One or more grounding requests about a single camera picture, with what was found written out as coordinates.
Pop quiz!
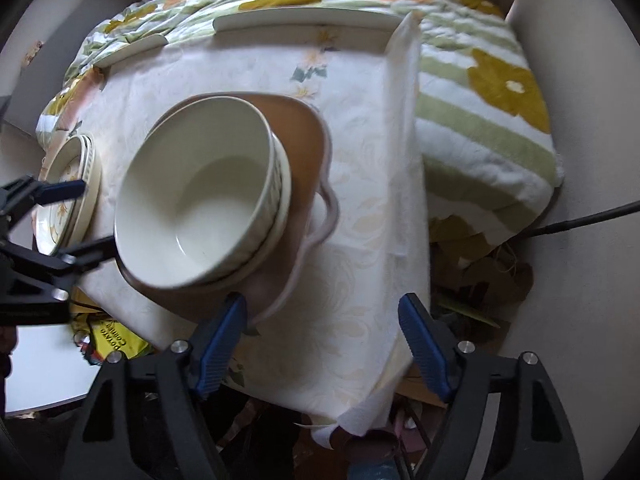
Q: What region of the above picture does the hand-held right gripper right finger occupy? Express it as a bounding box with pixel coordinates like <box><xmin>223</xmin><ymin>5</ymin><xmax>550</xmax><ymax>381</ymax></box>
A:
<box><xmin>397</xmin><ymin>292</ymin><xmax>586</xmax><ymax>480</ymax></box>

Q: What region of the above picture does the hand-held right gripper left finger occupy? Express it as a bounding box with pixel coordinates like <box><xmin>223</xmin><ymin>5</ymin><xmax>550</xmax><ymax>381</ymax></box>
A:
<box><xmin>60</xmin><ymin>291</ymin><xmax>249</xmax><ymax>480</ymax></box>

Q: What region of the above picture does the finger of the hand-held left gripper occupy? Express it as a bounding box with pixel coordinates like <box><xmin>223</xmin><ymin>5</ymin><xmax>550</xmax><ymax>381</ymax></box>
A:
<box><xmin>0</xmin><ymin>176</ymin><xmax>87</xmax><ymax>227</ymax></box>
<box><xmin>0</xmin><ymin>235</ymin><xmax>119</xmax><ymax>290</ymax></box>

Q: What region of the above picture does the round green-rimmed plate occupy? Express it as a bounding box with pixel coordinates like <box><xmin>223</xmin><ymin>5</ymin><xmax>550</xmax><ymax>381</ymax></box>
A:
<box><xmin>32</xmin><ymin>132</ymin><xmax>96</xmax><ymax>256</ymax></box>

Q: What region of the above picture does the cream patterned bowl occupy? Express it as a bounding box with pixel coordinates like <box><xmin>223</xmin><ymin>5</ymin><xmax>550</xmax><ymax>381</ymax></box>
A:
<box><xmin>114</xmin><ymin>96</ymin><xmax>282</xmax><ymax>291</ymax></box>
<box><xmin>145</xmin><ymin>94</ymin><xmax>294</xmax><ymax>283</ymax></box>

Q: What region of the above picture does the pink bowl with handles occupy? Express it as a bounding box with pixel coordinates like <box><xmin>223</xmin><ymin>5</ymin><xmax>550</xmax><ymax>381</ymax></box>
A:
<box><xmin>117</xmin><ymin>91</ymin><xmax>342</xmax><ymax>323</ymax></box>

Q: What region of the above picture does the yellow packet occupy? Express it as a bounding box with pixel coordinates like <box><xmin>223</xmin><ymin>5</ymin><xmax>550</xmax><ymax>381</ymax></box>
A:
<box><xmin>70</xmin><ymin>300</ymin><xmax>151</xmax><ymax>367</ymax></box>

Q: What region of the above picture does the brown crumpled paper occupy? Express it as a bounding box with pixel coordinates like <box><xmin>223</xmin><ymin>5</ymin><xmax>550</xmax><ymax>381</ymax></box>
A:
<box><xmin>430</xmin><ymin>215</ymin><xmax>536</xmax><ymax>341</ymax></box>

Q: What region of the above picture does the small brown ornament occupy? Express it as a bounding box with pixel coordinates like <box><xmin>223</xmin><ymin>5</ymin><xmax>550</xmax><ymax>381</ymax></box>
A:
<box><xmin>20</xmin><ymin>40</ymin><xmax>46</xmax><ymax>68</ymax></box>

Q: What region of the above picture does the cream damask tablecloth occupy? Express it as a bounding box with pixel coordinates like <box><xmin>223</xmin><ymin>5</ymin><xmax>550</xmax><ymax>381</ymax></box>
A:
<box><xmin>30</xmin><ymin>15</ymin><xmax>436</xmax><ymax>451</ymax></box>

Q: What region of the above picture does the floral striped blanket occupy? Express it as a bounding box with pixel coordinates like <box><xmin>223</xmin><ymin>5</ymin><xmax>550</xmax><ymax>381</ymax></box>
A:
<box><xmin>35</xmin><ymin>0</ymin><xmax>563</xmax><ymax>246</ymax></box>

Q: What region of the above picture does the black cable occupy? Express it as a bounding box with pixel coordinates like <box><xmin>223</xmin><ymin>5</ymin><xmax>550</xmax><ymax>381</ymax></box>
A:
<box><xmin>525</xmin><ymin>200</ymin><xmax>640</xmax><ymax>239</ymax></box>

